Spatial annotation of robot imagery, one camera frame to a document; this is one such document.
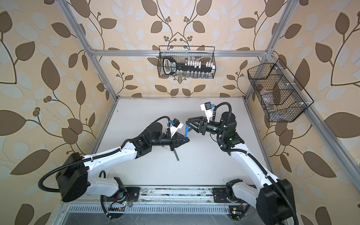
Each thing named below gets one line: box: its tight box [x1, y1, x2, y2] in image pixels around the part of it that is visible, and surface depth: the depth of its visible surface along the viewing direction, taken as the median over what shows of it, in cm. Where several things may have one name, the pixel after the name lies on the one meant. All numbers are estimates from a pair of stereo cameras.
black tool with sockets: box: [162, 56, 217, 75], surface depth 84 cm
